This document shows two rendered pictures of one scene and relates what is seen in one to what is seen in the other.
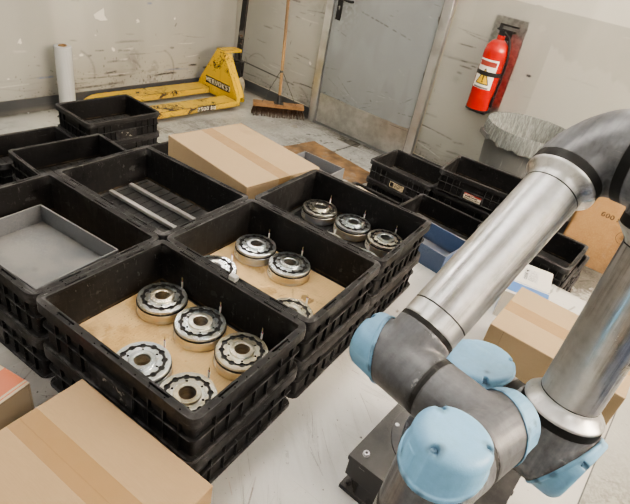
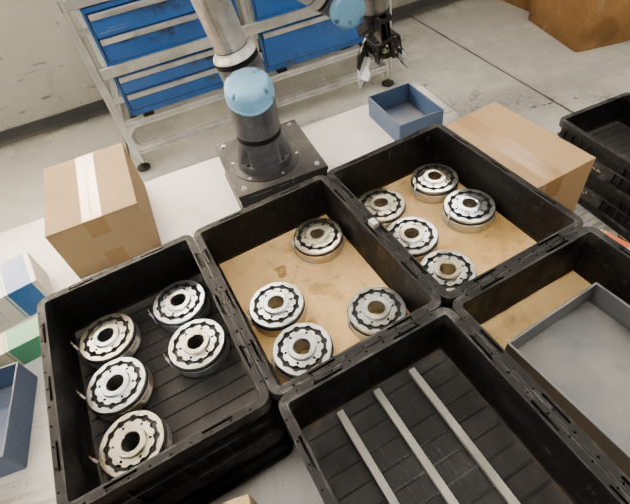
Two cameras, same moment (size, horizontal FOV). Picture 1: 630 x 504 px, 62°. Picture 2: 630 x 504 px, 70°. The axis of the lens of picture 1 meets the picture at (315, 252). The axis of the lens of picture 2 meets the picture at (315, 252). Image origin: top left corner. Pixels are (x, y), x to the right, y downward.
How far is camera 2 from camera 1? 1.42 m
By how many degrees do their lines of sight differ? 91
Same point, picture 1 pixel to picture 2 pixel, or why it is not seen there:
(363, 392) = not seen: hidden behind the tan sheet
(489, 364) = (247, 75)
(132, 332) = (477, 255)
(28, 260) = not seen: outside the picture
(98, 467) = (495, 147)
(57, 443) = (525, 160)
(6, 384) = not seen: hidden behind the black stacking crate
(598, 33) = not seen: outside the picture
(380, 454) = (307, 162)
